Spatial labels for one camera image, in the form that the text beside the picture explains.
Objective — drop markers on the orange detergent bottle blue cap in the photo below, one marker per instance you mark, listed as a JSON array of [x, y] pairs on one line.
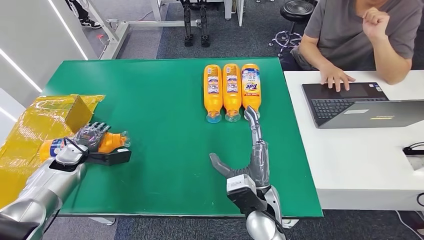
[[212, 106]]

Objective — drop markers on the white metal frame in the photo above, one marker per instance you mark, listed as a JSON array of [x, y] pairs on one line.
[[159, 24]]

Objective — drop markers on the white table leg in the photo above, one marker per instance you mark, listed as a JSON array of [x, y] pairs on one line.
[[240, 13], [228, 10]]

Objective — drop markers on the green table mat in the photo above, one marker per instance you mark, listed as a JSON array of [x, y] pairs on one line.
[[165, 116]]

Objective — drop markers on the person's right forearm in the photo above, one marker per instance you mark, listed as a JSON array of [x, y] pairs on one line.
[[311, 54]]

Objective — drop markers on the person's left forearm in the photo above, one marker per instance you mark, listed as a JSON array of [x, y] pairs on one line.
[[391, 63]]

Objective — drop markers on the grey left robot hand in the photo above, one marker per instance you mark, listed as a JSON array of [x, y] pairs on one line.
[[91, 137]]

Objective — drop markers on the black laptop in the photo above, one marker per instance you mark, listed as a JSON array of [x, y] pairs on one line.
[[331, 106]]

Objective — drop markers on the orange detergent bottle clear cap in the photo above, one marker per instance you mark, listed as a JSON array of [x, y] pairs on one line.
[[232, 104], [111, 142]]

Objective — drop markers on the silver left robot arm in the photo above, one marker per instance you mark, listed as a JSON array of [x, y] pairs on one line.
[[43, 192]]

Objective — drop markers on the black robot leg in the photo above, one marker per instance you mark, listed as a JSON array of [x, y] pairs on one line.
[[188, 39], [205, 41]]

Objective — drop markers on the white desk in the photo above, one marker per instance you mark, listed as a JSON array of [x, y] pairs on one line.
[[357, 159]]

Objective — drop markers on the person's left hand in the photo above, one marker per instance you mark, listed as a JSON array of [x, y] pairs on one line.
[[374, 23]]

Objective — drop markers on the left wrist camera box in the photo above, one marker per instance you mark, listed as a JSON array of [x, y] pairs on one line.
[[109, 159]]

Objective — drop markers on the orange Tide detergent bottle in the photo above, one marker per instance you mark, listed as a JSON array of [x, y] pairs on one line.
[[251, 101]]

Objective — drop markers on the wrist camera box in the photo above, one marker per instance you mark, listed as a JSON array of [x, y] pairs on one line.
[[240, 185], [109, 159]]

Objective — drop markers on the white table bracket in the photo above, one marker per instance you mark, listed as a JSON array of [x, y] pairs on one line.
[[291, 223]]

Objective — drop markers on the person's hand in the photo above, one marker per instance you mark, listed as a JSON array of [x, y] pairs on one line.
[[374, 23], [334, 78]]

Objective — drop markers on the black round stool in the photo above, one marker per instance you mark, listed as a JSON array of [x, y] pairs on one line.
[[296, 10]]

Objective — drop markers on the person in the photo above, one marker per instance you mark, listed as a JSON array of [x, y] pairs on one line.
[[341, 30], [89, 23]]

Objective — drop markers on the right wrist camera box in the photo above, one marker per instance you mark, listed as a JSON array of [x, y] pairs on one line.
[[240, 185]]

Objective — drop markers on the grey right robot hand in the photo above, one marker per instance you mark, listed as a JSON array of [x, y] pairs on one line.
[[261, 165]]

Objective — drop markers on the person's right hand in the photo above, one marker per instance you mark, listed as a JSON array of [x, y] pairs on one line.
[[334, 78]]

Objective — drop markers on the yellow taped cardboard box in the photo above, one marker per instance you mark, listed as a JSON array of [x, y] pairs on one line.
[[33, 126]]

